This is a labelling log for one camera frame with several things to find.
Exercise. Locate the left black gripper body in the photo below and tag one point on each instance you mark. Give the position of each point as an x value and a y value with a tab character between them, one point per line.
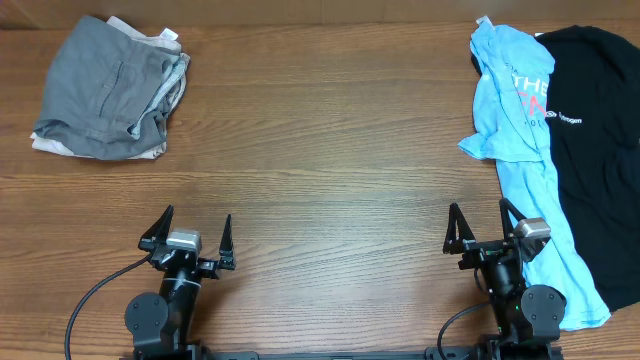
206	267

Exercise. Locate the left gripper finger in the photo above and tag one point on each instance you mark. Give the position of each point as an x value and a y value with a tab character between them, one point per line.
157	233
227	259

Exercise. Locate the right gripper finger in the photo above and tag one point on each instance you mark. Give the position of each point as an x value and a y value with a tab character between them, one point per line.
458	235
508	213

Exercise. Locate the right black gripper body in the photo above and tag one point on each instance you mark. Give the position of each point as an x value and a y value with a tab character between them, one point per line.
501	274

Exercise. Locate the light blue printed t-shirt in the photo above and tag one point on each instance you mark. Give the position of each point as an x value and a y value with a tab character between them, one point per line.
509	114

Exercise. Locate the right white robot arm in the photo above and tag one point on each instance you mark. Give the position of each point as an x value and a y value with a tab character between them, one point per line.
527	316

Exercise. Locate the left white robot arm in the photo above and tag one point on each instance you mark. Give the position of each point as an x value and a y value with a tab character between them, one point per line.
160	322

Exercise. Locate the black t-shirt white logo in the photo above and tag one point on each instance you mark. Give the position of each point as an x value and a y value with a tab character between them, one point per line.
593	116

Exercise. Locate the grey folded shorts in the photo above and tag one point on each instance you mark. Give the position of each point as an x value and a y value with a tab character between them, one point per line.
95	90

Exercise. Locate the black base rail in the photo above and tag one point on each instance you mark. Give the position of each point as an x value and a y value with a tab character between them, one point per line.
431	353

